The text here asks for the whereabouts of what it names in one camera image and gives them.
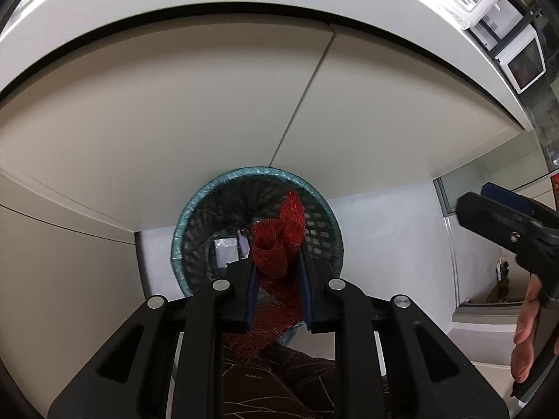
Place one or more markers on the white cabinet door right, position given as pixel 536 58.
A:
pixel 377 116

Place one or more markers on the white cabinet door left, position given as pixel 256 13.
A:
pixel 116 136

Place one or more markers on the red mesh net bag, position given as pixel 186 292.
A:
pixel 275 244

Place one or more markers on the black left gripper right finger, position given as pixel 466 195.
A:
pixel 391 359

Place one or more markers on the person's right hand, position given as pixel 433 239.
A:
pixel 523 355

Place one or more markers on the teal trash bin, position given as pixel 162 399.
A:
pixel 205 235

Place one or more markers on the white microwave oven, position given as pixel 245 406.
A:
pixel 513 42

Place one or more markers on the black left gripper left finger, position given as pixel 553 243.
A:
pixel 165 360

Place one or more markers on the white cabinet door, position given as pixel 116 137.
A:
pixel 116 136
pixel 377 116

